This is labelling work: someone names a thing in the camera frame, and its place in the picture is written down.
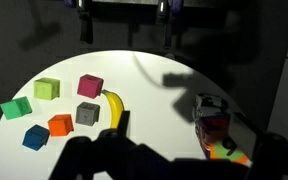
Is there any lime green block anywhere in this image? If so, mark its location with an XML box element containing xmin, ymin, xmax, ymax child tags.
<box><xmin>34</xmin><ymin>78</ymin><xmax>60</xmax><ymax>100</ymax></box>

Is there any left black table clamp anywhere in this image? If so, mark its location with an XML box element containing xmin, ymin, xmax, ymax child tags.
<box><xmin>63</xmin><ymin>0</ymin><xmax>93</xmax><ymax>44</ymax></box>

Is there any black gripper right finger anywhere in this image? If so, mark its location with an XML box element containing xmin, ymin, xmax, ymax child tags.
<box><xmin>229</xmin><ymin>112</ymin><xmax>288</xmax><ymax>180</ymax></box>

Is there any grey block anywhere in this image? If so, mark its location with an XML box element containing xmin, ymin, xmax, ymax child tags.
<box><xmin>75</xmin><ymin>102</ymin><xmax>100</xmax><ymax>126</ymax></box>

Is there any magenta block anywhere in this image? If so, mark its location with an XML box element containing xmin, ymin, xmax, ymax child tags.
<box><xmin>77</xmin><ymin>74</ymin><xmax>104</xmax><ymax>99</ymax></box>

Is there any yellow banana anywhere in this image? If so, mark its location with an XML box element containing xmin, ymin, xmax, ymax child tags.
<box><xmin>102</xmin><ymin>90</ymin><xmax>124</xmax><ymax>129</ymax></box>

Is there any blue block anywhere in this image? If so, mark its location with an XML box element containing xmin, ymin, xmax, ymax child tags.
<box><xmin>22</xmin><ymin>125</ymin><xmax>50</xmax><ymax>151</ymax></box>

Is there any black table clamp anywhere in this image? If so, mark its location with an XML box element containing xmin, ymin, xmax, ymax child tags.
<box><xmin>63</xmin><ymin>0</ymin><xmax>93</xmax><ymax>44</ymax></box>
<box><xmin>156</xmin><ymin>0</ymin><xmax>184</xmax><ymax>49</ymax></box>

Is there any right black table clamp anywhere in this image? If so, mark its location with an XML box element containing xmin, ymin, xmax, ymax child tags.
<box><xmin>156</xmin><ymin>0</ymin><xmax>184</xmax><ymax>49</ymax></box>

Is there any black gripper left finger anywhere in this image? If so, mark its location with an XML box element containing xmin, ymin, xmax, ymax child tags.
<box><xmin>49</xmin><ymin>111</ymin><xmax>171</xmax><ymax>180</ymax></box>

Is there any orange block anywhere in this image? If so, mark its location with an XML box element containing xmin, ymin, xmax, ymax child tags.
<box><xmin>48</xmin><ymin>114</ymin><xmax>74</xmax><ymax>136</ymax></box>

